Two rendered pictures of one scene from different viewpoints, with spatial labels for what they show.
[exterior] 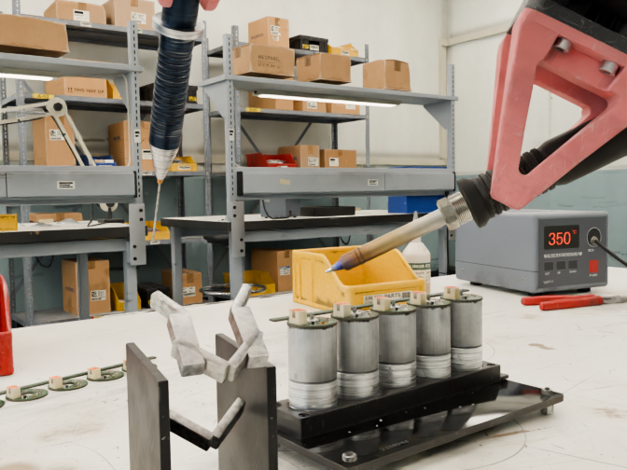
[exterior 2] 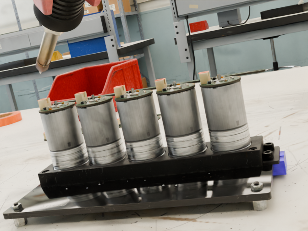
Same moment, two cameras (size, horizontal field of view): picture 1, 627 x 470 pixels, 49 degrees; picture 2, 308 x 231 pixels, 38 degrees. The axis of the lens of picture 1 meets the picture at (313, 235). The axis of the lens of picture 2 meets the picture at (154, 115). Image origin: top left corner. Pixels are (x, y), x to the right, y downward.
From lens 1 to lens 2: 0.36 m
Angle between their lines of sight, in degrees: 56
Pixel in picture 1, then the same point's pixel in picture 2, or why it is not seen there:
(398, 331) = (122, 115)
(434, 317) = (163, 103)
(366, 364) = (90, 140)
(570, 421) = (250, 223)
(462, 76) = not seen: outside the picture
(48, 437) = (29, 159)
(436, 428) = (102, 199)
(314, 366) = (48, 139)
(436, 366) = (172, 145)
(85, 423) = not seen: hidden behind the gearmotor
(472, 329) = (216, 113)
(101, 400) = not seen: hidden behind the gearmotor
